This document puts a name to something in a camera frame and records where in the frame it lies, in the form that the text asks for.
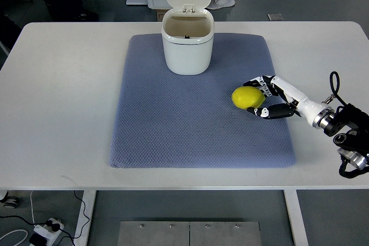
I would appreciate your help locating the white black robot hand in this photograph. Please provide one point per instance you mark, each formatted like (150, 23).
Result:
(318, 115)

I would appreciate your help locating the yellow lemon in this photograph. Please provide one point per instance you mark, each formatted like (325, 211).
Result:
(247, 97)

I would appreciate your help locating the white trash bin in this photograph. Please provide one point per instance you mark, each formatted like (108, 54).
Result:
(188, 35)

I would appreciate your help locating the small grey floor plate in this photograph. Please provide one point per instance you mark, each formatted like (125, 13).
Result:
(275, 17)

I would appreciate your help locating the right white table leg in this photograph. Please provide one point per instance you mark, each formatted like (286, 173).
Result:
(295, 218)

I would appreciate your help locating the white table leg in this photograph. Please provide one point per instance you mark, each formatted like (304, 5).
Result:
(85, 218)
(295, 218)

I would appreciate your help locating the white sneaker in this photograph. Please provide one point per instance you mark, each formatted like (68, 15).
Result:
(220, 4)

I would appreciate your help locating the blue textured mat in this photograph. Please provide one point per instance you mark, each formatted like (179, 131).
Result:
(165, 120)

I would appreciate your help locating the grey metal floor plate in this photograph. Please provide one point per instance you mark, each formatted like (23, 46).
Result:
(189, 233)

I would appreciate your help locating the left white table leg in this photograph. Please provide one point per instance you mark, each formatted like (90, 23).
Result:
(85, 218)

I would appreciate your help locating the white power strip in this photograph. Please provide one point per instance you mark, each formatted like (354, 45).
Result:
(46, 234)

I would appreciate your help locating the caster wheel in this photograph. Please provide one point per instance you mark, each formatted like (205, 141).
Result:
(8, 200)

